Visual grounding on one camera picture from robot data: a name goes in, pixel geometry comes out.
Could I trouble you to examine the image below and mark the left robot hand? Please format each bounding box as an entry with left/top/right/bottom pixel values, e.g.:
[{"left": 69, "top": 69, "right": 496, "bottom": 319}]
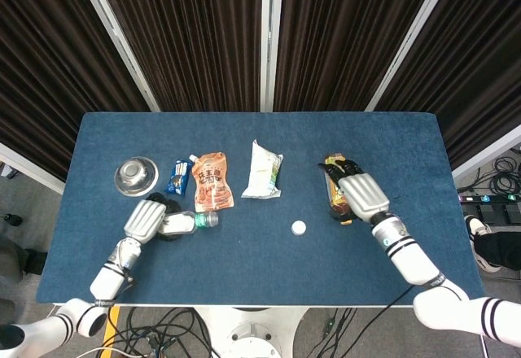
[{"left": 123, "top": 193, "right": 184, "bottom": 244}]

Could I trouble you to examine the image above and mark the white black sneaker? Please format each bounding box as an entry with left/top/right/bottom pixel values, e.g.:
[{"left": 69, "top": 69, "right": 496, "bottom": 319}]
[{"left": 464, "top": 215, "right": 502, "bottom": 274}]

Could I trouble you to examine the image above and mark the steel bowl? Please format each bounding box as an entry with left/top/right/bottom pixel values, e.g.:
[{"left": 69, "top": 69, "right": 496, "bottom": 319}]
[{"left": 114, "top": 155, "right": 160, "bottom": 198}]

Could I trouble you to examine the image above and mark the orange spout pouch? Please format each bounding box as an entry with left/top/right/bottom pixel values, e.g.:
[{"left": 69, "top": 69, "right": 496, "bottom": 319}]
[{"left": 188, "top": 151, "right": 236, "bottom": 213}]

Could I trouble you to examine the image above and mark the black trouser leg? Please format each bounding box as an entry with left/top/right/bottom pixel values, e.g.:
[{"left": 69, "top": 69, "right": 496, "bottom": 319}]
[{"left": 478, "top": 229, "right": 521, "bottom": 272}]

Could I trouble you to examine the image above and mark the yellow tea bottle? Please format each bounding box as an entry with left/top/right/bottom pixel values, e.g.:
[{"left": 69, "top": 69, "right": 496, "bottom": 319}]
[{"left": 323, "top": 153, "right": 355, "bottom": 226}]

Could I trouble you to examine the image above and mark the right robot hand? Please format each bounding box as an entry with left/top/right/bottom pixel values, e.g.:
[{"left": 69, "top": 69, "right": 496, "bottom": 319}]
[{"left": 317, "top": 158, "right": 391, "bottom": 225}]

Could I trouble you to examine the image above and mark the white floor cable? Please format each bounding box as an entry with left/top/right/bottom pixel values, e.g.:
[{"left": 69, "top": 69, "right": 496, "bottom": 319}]
[{"left": 81, "top": 346, "right": 128, "bottom": 358}]

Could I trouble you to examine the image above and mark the black floor cable bundle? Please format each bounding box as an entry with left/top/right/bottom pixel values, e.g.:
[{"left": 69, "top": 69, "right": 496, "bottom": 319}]
[
  {"left": 108, "top": 307, "right": 217, "bottom": 358},
  {"left": 299, "top": 307, "right": 359, "bottom": 358},
  {"left": 467, "top": 155, "right": 521, "bottom": 197}
]

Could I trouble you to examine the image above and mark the transparent plastic bottle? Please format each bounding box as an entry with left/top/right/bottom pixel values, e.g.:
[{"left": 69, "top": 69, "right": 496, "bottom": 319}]
[{"left": 156, "top": 210, "right": 220, "bottom": 235}]

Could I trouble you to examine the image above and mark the blue table mat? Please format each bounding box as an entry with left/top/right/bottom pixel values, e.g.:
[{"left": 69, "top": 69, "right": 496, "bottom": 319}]
[{"left": 35, "top": 111, "right": 488, "bottom": 307}]

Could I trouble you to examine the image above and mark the yellow floor tape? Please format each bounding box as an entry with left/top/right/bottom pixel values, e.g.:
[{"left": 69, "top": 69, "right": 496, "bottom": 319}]
[{"left": 103, "top": 307, "right": 122, "bottom": 349}]

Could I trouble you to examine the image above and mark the blue cookie packet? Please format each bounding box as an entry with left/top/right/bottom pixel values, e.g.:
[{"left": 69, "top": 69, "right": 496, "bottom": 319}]
[{"left": 164, "top": 159, "right": 194, "bottom": 196}]

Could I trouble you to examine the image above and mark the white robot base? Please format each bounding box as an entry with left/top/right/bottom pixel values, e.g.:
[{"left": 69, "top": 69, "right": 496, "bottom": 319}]
[{"left": 194, "top": 306, "right": 307, "bottom": 358}]

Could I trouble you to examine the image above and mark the white partition rail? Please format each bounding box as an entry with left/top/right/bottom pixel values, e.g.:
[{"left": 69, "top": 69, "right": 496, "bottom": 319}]
[
  {"left": 451, "top": 133, "right": 521, "bottom": 182},
  {"left": 0, "top": 142, "right": 66, "bottom": 195}
]

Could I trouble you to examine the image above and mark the black foot pedal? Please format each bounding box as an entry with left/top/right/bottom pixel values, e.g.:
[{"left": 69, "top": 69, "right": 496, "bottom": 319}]
[{"left": 463, "top": 202, "right": 521, "bottom": 225}]

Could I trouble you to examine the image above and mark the white partition post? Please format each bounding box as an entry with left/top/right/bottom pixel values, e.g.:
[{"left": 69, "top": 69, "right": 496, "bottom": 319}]
[
  {"left": 365, "top": 0, "right": 466, "bottom": 112},
  {"left": 260, "top": 0, "right": 285, "bottom": 113},
  {"left": 72, "top": 0, "right": 162, "bottom": 113}
]

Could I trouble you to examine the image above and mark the dark brown curtain panel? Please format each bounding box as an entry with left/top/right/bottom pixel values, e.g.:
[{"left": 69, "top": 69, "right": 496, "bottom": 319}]
[
  {"left": 274, "top": 0, "right": 444, "bottom": 113},
  {"left": 0, "top": 0, "right": 151, "bottom": 181},
  {"left": 376, "top": 0, "right": 521, "bottom": 168},
  {"left": 91, "top": 0, "right": 265, "bottom": 113}
]

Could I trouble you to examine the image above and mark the white snack bag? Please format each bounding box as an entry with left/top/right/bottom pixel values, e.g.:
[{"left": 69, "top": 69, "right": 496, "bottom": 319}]
[{"left": 240, "top": 139, "right": 284, "bottom": 200}]

